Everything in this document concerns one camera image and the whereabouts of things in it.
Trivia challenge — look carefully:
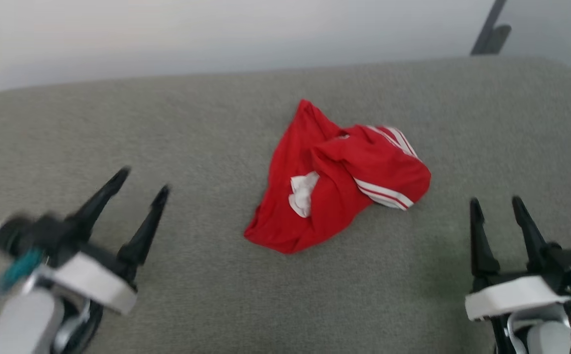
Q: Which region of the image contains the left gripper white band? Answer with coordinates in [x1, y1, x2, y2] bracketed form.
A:
[0, 167, 171, 316]

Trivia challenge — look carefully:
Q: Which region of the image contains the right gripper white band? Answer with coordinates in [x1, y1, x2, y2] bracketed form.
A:
[464, 196, 571, 321]

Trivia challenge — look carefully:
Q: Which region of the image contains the grey fabric sofa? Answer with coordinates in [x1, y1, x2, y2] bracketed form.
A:
[0, 56, 571, 354]

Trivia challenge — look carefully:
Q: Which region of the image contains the teal sleeved left arm cable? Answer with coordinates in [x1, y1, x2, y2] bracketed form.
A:
[0, 248, 44, 292]

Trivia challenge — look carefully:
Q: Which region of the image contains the dark metal frame post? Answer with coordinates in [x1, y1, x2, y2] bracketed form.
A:
[470, 0, 513, 56]

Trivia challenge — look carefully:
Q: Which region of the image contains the red garment with white stripes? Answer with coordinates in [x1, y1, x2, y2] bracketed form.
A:
[244, 99, 432, 255]

